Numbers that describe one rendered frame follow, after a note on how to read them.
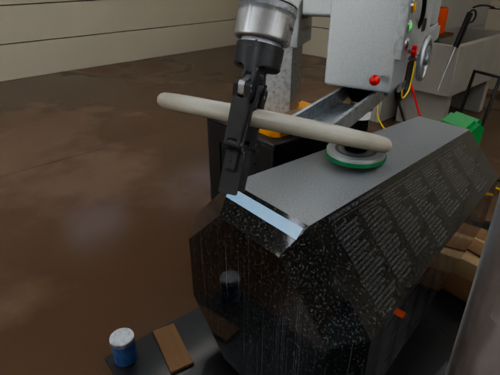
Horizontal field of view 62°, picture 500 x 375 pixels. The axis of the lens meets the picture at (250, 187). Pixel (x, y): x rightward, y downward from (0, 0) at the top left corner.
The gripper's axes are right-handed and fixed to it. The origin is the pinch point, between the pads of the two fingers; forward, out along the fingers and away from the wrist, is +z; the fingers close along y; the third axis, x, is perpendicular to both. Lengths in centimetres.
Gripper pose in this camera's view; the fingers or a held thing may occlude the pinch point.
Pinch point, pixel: (235, 172)
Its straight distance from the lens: 67.6
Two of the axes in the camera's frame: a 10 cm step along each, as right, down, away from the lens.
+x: -9.5, -2.3, 2.1
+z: -2.0, 9.7, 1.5
